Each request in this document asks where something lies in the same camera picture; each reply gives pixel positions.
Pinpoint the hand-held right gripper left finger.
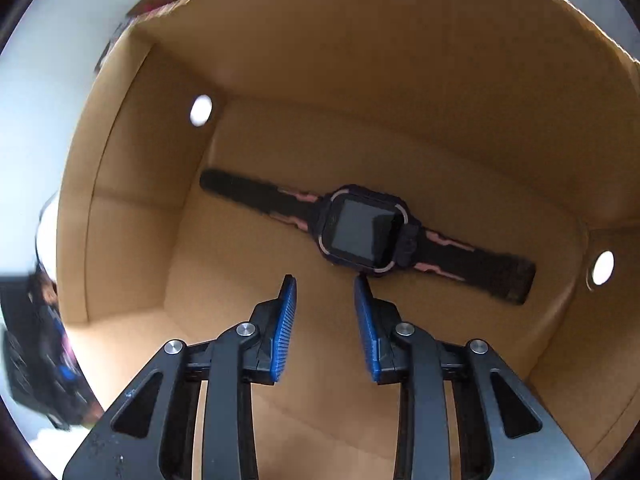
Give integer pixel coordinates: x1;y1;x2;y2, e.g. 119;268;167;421
62;274;298;480

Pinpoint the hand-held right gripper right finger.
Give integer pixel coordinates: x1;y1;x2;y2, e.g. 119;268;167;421
353;275;593;480

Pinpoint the black pink smart watch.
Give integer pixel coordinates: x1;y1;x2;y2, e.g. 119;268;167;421
200;167;537;307

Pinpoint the large brown cardboard box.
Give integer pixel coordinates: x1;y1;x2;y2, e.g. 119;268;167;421
52;0;640;480

